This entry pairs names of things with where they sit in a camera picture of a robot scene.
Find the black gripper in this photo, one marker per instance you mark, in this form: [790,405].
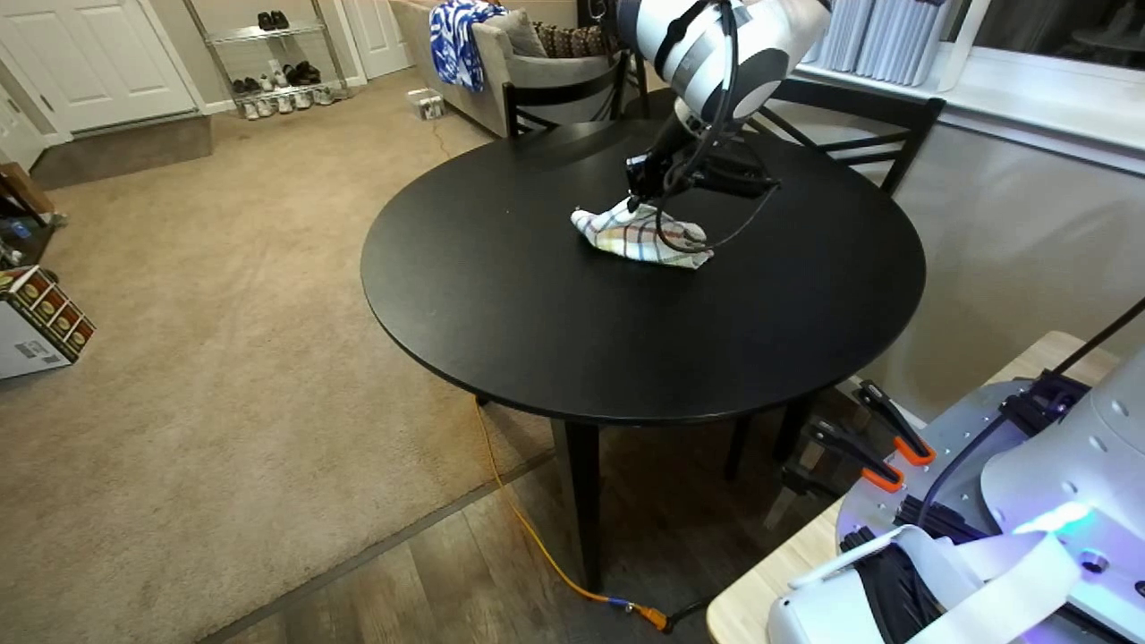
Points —
[673,164]

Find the white plaid kitchen towel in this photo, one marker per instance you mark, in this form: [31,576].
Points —
[642,234]

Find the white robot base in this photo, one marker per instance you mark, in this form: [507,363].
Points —
[1014,522]

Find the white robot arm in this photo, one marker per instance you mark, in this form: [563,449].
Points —
[725,60]

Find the grey sofa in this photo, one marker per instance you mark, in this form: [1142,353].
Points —
[507,45]

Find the round black table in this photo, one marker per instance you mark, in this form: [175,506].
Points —
[482,277]

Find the blue white blanket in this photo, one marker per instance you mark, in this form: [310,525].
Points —
[451,45]

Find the black wooden chair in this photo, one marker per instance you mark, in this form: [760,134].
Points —
[865,130]

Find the white shoe rack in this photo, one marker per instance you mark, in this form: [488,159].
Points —
[273,54]

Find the white door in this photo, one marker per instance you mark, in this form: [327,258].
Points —
[94,64]

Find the cardboard box with items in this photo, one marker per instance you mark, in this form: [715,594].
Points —
[41,326]

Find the orange handled clamp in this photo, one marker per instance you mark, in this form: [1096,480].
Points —
[895,424]
[829,443]

